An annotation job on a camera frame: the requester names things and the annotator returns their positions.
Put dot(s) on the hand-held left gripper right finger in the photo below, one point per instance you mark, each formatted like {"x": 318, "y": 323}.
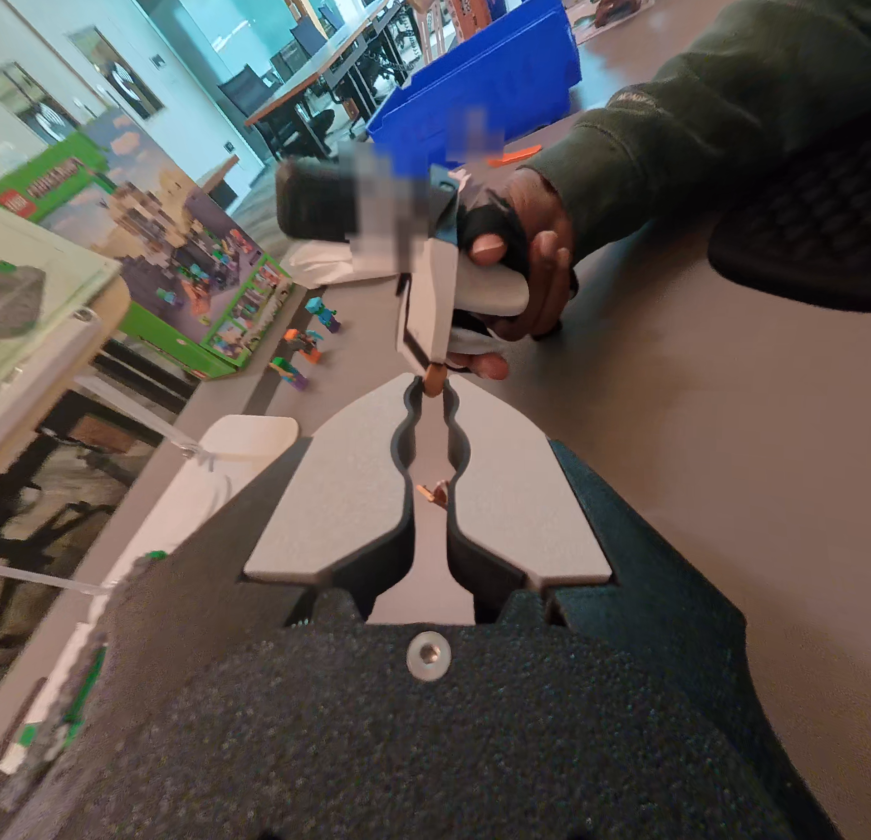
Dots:
{"x": 531, "y": 500}

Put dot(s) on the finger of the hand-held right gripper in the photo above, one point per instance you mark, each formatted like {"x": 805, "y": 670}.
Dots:
{"x": 403, "y": 323}
{"x": 435, "y": 296}

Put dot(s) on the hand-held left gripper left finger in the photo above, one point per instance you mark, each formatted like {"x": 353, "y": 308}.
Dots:
{"x": 340, "y": 500}

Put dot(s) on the brown oval toy tile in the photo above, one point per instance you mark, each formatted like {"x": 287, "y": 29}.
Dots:
{"x": 433, "y": 379}

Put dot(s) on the brown toy chest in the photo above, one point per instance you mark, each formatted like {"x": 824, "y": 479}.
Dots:
{"x": 439, "y": 494}

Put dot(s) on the person's right forearm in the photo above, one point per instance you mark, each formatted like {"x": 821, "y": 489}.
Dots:
{"x": 714, "y": 91}

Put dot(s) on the wooden-top office desk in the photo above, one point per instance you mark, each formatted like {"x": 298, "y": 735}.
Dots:
{"x": 326, "y": 57}

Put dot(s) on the grey desk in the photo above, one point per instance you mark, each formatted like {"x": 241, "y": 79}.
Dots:
{"x": 680, "y": 411}

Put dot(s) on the person's right hand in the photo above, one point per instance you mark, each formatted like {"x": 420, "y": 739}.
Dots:
{"x": 551, "y": 275}

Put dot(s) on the white crumpled paper bag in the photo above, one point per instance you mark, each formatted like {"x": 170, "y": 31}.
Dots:
{"x": 320, "y": 262}

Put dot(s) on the zombie toy figure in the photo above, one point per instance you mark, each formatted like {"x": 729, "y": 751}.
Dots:
{"x": 323, "y": 313}

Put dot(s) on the orange toy figure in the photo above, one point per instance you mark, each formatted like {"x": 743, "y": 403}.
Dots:
{"x": 304, "y": 343}

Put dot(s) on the zombie figure holding tan sword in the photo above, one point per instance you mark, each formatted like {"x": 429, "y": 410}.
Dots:
{"x": 289, "y": 372}

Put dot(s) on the black office chair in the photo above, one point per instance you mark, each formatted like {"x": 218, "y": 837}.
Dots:
{"x": 248, "y": 91}

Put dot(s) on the white book stand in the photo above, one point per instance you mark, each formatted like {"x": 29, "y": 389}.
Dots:
{"x": 224, "y": 445}

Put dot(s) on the toy brick set box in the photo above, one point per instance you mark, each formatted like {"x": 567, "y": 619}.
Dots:
{"x": 170, "y": 241}

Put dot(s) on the orange brick separator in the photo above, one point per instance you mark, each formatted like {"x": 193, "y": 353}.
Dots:
{"x": 514, "y": 154}

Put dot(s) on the blue plastic bin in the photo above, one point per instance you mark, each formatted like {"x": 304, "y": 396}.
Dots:
{"x": 490, "y": 78}

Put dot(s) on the brown printed carton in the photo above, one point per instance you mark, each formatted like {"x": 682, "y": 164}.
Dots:
{"x": 469, "y": 3}

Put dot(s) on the pale green instruction booklet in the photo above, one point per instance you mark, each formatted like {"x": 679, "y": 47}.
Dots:
{"x": 47, "y": 275}

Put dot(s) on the grey toy brick building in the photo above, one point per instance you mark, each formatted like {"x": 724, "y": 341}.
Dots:
{"x": 75, "y": 704}

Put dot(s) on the black honeycomb armrest pad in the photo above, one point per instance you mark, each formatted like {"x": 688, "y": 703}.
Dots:
{"x": 803, "y": 241}

